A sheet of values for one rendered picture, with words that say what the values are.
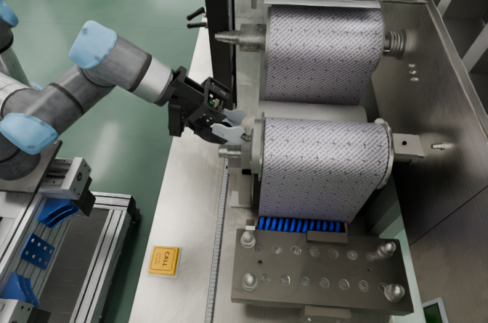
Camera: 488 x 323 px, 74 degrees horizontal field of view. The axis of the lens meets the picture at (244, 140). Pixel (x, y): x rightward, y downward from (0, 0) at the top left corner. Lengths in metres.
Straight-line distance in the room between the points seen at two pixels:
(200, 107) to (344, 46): 0.34
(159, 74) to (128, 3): 3.07
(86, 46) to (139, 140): 1.81
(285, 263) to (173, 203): 0.40
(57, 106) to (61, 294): 1.31
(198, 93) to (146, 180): 1.61
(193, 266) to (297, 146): 0.48
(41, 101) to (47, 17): 3.14
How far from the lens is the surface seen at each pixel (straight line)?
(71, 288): 1.82
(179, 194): 1.04
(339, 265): 0.85
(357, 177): 0.69
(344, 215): 0.85
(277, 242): 0.84
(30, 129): 0.61
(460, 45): 0.70
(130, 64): 0.57
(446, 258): 0.67
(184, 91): 0.59
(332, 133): 0.66
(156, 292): 0.96
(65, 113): 0.63
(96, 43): 0.57
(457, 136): 0.64
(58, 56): 3.22
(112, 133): 2.45
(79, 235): 1.90
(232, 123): 0.69
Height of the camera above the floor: 1.82
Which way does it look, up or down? 55 degrees down
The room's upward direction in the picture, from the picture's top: straight up
